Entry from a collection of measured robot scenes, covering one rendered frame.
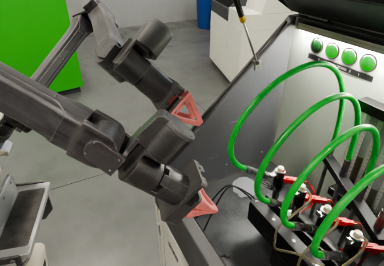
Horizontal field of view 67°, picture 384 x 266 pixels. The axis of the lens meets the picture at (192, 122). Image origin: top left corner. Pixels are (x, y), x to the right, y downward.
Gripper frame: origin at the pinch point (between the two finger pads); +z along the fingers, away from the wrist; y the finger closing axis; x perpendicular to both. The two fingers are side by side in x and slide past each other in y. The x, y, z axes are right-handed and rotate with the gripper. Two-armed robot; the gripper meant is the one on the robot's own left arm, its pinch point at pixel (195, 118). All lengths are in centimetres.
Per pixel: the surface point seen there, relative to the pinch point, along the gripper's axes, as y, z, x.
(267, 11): 257, 89, -140
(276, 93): 39, 35, -27
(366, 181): -22.8, 22.7, -11.1
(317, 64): -1.2, 13.8, -27.4
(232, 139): -1.5, 9.6, -1.8
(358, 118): -3.9, 31.0, -25.5
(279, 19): 259, 107, -146
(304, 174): -15.6, 18.3, -5.5
